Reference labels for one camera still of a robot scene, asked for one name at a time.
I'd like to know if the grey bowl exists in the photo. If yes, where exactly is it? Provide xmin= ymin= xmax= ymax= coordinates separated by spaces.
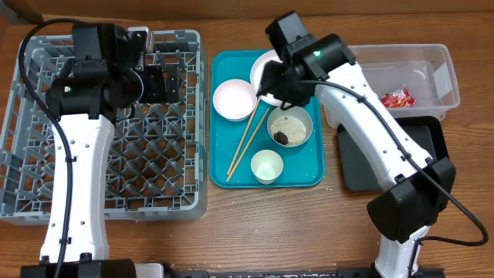
xmin=267 ymin=107 xmax=313 ymax=147

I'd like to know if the brown food lump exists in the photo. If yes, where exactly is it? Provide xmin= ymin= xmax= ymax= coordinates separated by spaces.
xmin=273 ymin=131 xmax=289 ymax=145

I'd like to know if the white shallow bowl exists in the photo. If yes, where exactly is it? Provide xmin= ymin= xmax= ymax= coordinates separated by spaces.
xmin=212 ymin=79 xmax=257 ymax=121

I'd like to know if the small white cup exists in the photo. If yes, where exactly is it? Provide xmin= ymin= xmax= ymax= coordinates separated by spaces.
xmin=251 ymin=150 xmax=284 ymax=185

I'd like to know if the red snack wrapper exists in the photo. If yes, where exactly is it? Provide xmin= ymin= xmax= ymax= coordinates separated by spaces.
xmin=381 ymin=88 xmax=416 ymax=108

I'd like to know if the white rice pile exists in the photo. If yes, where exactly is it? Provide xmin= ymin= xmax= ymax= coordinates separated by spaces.
xmin=270 ymin=116 xmax=306 ymax=146

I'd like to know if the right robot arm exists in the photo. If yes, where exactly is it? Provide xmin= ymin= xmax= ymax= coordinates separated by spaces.
xmin=258 ymin=11 xmax=455 ymax=277

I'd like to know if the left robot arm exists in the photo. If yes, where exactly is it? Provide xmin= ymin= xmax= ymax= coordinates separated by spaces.
xmin=20 ymin=20 xmax=178 ymax=277

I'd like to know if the left wooden chopstick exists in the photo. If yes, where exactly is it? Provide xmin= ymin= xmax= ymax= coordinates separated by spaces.
xmin=227 ymin=97 xmax=261 ymax=176

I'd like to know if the wooden chopstick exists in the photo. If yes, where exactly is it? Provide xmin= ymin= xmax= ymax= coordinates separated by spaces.
xmin=226 ymin=108 xmax=270 ymax=183
xmin=227 ymin=97 xmax=261 ymax=176

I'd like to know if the large white plate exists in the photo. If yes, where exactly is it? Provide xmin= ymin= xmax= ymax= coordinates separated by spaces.
xmin=250 ymin=49 xmax=282 ymax=107

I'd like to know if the right wooden chopstick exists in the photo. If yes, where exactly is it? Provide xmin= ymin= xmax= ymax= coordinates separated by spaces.
xmin=226 ymin=108 xmax=270 ymax=183

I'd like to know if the teal plastic tray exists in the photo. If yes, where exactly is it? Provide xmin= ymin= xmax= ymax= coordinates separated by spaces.
xmin=209 ymin=50 xmax=326 ymax=189

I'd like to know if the grey plastic dish rack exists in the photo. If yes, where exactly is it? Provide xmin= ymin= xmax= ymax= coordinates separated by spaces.
xmin=1 ymin=29 xmax=207 ymax=225

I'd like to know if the black tray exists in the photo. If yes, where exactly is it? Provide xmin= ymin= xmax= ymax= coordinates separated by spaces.
xmin=337 ymin=116 xmax=449 ymax=192

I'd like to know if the clear plastic bin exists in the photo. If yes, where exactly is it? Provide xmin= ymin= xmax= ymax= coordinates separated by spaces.
xmin=320 ymin=43 xmax=461 ymax=129

